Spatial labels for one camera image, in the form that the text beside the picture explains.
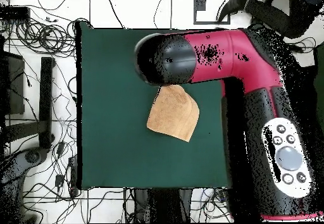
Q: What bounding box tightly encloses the person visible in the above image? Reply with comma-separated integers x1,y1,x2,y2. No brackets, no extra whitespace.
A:
217,0,324,39

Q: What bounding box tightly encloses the black network switch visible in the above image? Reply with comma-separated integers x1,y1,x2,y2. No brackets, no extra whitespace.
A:
0,6,31,22

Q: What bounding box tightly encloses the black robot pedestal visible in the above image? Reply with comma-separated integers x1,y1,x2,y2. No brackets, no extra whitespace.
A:
133,188,193,223

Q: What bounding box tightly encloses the black metal floor stand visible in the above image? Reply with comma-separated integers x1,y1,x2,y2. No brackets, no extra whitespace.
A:
4,56,56,149

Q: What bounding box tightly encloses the orange terry towel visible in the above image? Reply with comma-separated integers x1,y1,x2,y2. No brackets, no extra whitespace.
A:
146,84,200,143

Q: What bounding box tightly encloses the coiled black cable bundle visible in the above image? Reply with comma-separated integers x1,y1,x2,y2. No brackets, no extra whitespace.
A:
15,18,77,58

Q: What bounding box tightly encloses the grey square floor frame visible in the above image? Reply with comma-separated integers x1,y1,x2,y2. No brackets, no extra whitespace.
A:
193,0,232,25

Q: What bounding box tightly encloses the black box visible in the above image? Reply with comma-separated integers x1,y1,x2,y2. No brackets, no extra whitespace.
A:
0,50,26,116

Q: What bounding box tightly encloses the dark green table cloth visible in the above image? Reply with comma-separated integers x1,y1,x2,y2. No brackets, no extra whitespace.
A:
75,20,266,190

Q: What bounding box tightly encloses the black power strip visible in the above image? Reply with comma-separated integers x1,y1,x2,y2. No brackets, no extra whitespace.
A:
68,155,78,197

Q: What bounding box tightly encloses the dark green fabric sheet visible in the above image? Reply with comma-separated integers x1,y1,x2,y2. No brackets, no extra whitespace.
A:
313,44,324,134

